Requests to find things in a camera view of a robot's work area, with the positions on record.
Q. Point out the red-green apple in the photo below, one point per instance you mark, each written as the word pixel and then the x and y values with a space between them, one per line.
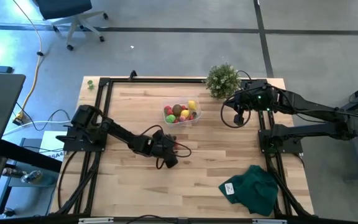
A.
pixel 167 109

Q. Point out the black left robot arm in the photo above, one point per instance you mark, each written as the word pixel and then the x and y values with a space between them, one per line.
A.
pixel 120 134

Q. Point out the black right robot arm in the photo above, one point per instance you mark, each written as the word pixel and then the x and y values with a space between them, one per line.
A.
pixel 309 106

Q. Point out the dark office chair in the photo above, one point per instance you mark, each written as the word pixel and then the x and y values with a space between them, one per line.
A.
pixel 64 6

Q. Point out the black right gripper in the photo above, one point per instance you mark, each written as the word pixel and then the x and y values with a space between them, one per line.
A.
pixel 247 99

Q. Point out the black table edge bar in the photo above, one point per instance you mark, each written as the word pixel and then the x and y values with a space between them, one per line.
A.
pixel 222 222

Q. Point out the brown toy kiwi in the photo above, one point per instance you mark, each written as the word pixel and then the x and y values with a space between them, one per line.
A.
pixel 176 109

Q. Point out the dark green cloth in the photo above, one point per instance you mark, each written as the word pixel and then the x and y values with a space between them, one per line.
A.
pixel 253 189

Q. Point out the clear plastic tupperware container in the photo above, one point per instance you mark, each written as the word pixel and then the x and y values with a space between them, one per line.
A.
pixel 197 119

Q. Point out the small green potted plant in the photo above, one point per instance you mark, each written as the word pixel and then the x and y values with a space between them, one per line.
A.
pixel 222 81

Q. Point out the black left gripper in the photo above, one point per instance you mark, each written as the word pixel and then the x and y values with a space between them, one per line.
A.
pixel 163 146

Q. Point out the black aluminium table frame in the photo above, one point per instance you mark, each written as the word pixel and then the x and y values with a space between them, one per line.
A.
pixel 166 80

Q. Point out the grey metal shelf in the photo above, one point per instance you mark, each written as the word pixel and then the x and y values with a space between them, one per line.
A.
pixel 14 189

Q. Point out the shiny clear bottle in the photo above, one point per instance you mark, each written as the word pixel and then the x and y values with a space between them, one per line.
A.
pixel 31 177

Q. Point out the yellow toy lemon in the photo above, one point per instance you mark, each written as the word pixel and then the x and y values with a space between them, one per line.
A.
pixel 185 113
pixel 192 104

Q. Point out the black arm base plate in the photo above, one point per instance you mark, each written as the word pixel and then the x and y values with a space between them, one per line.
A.
pixel 286 149
pixel 73 147

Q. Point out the black desk beam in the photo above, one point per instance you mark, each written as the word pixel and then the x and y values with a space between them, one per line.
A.
pixel 26 155

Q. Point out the black clamp knob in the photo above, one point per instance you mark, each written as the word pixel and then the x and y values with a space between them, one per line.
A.
pixel 132 75

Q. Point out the white printed box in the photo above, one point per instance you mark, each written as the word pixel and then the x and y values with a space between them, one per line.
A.
pixel 50 146

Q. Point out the white label strip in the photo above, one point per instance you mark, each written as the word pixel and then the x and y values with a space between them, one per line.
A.
pixel 269 221
pixel 96 220

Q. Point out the pink toy fruit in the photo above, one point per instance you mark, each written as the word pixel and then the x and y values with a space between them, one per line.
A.
pixel 182 118

